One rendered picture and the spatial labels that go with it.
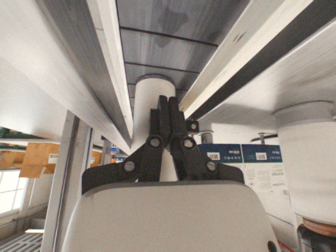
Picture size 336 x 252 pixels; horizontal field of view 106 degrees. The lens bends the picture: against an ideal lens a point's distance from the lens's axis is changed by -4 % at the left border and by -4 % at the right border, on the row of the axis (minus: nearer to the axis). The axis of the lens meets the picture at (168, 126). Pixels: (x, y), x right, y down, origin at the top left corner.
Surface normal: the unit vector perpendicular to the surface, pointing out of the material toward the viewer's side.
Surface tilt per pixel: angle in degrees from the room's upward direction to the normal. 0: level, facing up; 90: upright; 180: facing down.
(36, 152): 89
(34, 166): 101
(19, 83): 0
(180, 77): 0
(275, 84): 0
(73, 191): 90
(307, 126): 90
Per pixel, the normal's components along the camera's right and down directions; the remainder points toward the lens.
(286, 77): 0.00, 0.96
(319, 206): -0.79, -0.18
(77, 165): 0.21, -0.26
